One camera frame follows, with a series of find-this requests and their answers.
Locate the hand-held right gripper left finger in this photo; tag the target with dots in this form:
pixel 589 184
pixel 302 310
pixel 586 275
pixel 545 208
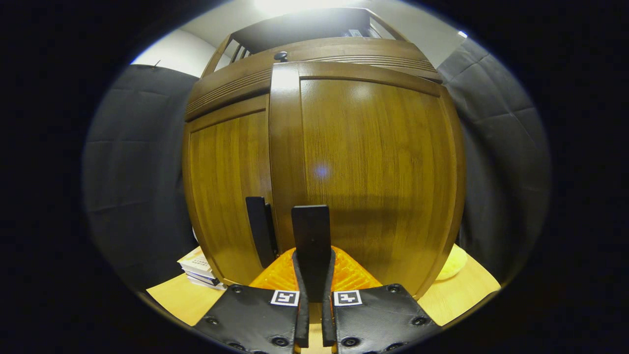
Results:
pixel 303 319

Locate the black drawer knob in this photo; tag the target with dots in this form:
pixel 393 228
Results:
pixel 281 56

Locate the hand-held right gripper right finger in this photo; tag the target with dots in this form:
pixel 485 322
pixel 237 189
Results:
pixel 328 319

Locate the pale yellow round object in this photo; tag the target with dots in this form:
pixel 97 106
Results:
pixel 452 263

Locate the black backdrop cloth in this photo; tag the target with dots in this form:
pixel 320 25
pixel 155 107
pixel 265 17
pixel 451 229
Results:
pixel 137 172

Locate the wooden cabinet drawer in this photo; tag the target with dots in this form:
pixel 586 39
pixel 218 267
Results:
pixel 344 49

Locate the wooden double-door shoe cabinet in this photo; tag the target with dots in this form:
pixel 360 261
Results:
pixel 304 32

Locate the large ceiling light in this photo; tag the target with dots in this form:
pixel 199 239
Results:
pixel 295 5

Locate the stack of white books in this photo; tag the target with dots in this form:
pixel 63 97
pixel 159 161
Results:
pixel 199 268

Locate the wooden cabinet door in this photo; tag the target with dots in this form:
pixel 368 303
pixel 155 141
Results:
pixel 226 187
pixel 383 172

